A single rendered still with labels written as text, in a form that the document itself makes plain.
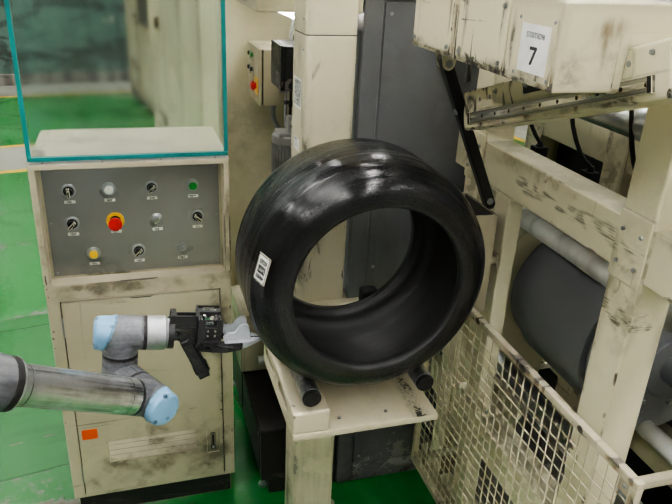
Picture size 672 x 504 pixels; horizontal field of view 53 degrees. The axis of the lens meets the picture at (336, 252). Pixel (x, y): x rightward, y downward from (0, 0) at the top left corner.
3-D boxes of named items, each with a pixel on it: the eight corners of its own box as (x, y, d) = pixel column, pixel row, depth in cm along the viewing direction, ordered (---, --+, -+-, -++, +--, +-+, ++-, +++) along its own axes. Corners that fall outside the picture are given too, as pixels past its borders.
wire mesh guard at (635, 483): (410, 458, 226) (431, 269, 198) (415, 457, 227) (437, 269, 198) (565, 732, 148) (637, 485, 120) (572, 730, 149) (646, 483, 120)
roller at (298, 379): (269, 322, 184) (283, 313, 184) (276, 334, 186) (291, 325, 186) (299, 397, 153) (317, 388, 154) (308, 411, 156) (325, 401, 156)
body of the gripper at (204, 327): (226, 321, 148) (170, 320, 144) (222, 355, 151) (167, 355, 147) (222, 304, 154) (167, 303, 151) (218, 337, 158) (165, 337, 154)
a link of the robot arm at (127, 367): (119, 416, 143) (121, 370, 140) (92, 393, 150) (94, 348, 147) (151, 405, 149) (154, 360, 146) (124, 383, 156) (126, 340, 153)
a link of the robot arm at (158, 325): (146, 356, 146) (145, 337, 153) (168, 356, 147) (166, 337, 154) (148, 326, 143) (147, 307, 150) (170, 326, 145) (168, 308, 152)
